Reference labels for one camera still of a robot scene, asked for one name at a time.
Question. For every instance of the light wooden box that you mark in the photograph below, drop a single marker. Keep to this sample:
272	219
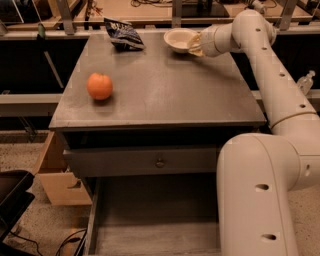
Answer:
59	183

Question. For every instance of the clear plastic bottle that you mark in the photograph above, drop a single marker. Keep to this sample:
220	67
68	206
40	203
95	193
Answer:
306	82

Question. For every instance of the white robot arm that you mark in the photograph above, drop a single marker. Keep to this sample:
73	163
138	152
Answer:
256	171

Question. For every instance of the white power adapter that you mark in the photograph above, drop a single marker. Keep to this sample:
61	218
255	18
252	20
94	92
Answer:
257	5

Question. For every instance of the long grey metal rail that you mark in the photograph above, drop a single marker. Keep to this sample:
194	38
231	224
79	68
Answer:
26	105

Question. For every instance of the black bin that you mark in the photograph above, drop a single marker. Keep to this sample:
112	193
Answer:
14	198

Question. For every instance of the round metal drawer knob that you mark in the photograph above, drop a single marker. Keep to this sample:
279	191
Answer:
159	163

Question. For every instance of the grey wooden drawer cabinet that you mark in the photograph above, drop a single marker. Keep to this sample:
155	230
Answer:
159	99

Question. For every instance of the blue chip bag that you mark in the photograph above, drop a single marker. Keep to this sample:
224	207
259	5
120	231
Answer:
123	36

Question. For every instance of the white paper bowl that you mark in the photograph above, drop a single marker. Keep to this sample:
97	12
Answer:
178	39

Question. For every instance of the black monitor base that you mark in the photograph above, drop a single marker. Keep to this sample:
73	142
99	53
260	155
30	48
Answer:
203	9

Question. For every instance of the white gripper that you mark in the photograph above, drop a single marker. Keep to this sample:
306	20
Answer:
209	40

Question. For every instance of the grey middle drawer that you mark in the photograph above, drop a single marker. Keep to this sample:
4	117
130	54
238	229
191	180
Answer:
129	161

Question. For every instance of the grey open bottom drawer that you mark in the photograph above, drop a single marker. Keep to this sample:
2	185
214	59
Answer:
159	215

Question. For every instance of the orange fruit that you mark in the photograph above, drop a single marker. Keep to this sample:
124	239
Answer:
99	86

